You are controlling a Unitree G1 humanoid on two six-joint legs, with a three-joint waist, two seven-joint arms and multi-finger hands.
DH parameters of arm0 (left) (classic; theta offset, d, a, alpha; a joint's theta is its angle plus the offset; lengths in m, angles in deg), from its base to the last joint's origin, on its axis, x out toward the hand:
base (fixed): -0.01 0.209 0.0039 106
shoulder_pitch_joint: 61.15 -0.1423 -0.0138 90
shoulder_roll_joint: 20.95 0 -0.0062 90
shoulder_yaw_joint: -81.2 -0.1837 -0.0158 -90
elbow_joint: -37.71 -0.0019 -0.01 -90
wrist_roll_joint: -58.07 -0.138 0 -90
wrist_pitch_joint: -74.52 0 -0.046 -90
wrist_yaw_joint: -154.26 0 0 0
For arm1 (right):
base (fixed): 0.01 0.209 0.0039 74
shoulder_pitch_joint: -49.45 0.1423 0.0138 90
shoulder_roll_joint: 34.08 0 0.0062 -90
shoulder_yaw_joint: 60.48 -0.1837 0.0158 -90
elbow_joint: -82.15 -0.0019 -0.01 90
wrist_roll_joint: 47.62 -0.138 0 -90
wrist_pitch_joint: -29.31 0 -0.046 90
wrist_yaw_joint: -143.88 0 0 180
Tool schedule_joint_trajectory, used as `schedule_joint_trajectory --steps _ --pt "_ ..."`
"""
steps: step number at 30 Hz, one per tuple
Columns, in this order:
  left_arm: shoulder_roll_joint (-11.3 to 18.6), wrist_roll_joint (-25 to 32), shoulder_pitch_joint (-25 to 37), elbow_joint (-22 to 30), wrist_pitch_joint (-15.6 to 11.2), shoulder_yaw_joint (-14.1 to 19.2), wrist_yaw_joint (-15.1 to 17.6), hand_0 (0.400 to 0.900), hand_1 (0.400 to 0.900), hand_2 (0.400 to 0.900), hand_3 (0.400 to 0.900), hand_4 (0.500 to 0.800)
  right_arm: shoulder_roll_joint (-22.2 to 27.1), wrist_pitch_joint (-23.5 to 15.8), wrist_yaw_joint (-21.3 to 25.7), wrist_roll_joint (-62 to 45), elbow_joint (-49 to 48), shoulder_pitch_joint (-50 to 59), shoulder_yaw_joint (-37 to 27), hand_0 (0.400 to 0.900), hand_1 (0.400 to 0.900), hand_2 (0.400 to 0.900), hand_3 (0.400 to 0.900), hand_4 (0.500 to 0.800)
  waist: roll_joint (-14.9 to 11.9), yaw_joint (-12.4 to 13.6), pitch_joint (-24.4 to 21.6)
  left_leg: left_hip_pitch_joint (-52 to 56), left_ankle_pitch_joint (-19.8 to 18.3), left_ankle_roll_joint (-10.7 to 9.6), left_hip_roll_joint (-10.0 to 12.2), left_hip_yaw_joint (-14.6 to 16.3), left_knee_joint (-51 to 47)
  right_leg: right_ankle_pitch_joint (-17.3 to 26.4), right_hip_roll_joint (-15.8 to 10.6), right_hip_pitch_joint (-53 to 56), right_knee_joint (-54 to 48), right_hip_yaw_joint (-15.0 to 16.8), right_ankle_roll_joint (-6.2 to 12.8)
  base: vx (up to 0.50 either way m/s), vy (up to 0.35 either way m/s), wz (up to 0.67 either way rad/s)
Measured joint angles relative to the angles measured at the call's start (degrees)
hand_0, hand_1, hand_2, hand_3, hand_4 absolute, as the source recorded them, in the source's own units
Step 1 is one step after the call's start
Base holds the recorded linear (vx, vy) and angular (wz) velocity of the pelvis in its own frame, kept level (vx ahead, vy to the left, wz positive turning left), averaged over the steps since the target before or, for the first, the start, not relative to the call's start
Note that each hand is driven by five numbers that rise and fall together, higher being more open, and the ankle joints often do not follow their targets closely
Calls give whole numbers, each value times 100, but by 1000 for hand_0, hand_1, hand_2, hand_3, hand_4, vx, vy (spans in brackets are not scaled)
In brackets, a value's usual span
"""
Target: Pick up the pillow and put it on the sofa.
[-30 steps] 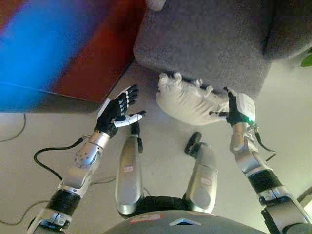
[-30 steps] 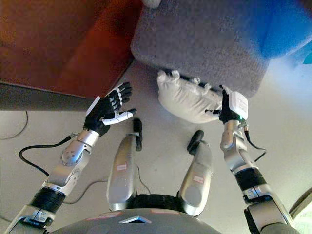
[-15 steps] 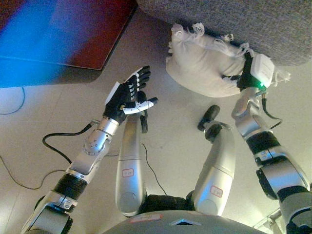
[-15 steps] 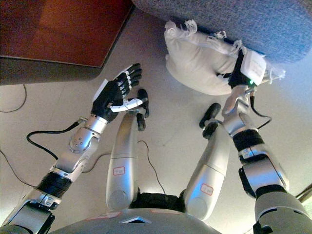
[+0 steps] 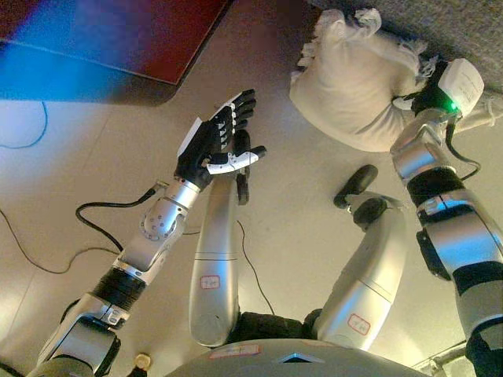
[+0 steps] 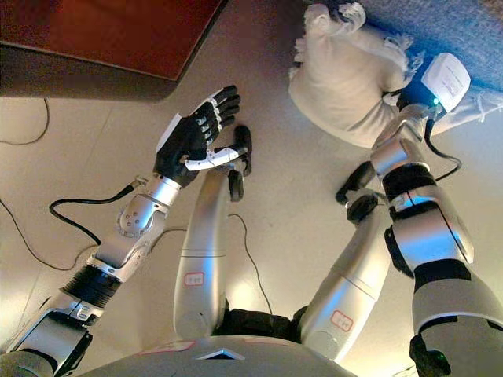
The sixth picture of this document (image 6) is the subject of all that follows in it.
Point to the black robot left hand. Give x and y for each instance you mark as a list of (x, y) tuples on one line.
[(188, 141)]

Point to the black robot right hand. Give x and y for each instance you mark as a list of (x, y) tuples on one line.
[(446, 80)]

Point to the cream fringed pillow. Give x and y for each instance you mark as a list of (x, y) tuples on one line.
[(346, 90)]

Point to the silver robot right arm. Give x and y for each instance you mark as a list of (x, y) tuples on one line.
[(428, 235)]

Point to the grey fabric armchair sofa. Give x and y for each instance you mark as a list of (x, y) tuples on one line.
[(452, 27)]

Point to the black robot left foot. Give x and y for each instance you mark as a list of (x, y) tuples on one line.
[(243, 145)]

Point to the black robot foot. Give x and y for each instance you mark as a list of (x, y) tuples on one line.
[(243, 145), (359, 196)]

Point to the silver robot left leg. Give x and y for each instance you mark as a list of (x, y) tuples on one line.
[(204, 243)]

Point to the silver robot leg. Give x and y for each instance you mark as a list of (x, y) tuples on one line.
[(346, 290), (204, 243)]

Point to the red-brown wooden cabinet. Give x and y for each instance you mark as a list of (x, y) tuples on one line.
[(110, 35)]

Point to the black robot right foot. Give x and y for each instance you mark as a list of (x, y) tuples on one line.
[(359, 196)]

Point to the silver robot right leg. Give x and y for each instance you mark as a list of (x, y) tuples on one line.
[(346, 290)]

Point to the grey robot torso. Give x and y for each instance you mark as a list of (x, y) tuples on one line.
[(236, 353)]

